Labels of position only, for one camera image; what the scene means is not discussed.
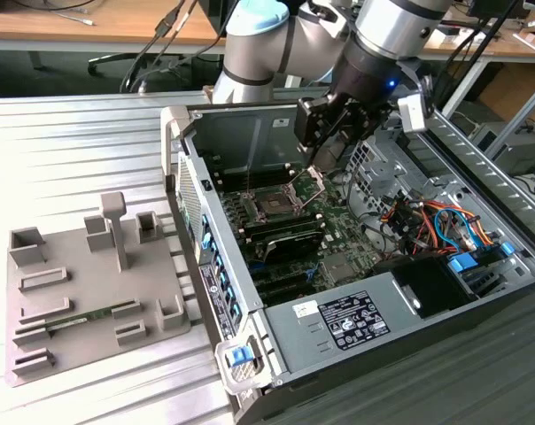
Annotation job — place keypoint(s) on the grey computer tower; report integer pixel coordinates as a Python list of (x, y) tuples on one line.
[(524, 150)]

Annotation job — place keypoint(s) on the small white sticker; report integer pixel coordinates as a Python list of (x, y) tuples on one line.
[(305, 309)]

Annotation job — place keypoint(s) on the black case side label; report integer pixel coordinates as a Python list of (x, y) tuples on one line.
[(214, 292)]

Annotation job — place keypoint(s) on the green motherboard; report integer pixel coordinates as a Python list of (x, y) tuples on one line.
[(338, 230)]

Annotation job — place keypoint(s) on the black RAM slot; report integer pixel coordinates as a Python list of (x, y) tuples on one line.
[(281, 221), (285, 232)]

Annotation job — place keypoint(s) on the black graphics card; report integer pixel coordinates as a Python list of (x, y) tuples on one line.
[(294, 245)]

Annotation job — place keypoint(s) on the cluttered wooden desk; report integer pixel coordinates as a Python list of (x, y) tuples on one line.
[(509, 44)]

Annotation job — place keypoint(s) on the white barcode sticker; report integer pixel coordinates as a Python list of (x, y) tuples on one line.
[(281, 123)]

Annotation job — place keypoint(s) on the small cardboard box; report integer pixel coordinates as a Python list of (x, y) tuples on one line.
[(533, 40)]

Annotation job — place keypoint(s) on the CPU socket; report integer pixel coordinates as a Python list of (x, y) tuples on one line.
[(272, 204)]

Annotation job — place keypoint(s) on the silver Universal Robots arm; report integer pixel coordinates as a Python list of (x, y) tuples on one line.
[(254, 48)]

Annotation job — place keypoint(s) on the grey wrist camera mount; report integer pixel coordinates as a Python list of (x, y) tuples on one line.
[(413, 113)]

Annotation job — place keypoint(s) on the green RAM stick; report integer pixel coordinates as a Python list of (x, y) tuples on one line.
[(81, 319)]

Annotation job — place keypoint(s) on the black rating label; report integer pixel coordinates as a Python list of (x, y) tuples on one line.
[(354, 321)]

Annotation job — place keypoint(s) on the metal locking lever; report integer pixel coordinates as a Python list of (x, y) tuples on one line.
[(248, 181)]

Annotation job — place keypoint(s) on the open PC case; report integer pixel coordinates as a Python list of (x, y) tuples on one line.
[(232, 137)]

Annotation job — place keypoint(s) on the black chair base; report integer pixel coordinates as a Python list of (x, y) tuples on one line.
[(108, 64)]

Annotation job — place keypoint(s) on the long wooden desk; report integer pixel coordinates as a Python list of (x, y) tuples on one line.
[(50, 26)]

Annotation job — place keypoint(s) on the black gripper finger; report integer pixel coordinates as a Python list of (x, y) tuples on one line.
[(360, 121), (307, 124)]

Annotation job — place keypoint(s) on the blue disk carrier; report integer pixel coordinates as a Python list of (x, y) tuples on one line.
[(461, 265)]

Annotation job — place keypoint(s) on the grey parts rack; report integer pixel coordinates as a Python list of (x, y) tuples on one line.
[(95, 283)]

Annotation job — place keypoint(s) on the black slanted pole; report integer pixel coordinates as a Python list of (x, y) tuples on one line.
[(476, 57)]

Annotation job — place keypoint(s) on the grey power supply unit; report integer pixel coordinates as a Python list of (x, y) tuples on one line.
[(294, 336)]

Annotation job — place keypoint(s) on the small blue clip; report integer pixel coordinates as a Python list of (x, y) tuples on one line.
[(506, 248)]

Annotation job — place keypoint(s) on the metal drive cage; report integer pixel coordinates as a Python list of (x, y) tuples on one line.
[(374, 177)]

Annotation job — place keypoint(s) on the black expansion slot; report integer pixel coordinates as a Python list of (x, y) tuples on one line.
[(281, 280), (287, 292)]

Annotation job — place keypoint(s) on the silver chipset heatsink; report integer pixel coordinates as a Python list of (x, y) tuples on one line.
[(338, 268)]

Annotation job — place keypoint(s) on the blue case latch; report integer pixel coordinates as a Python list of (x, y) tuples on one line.
[(239, 356)]

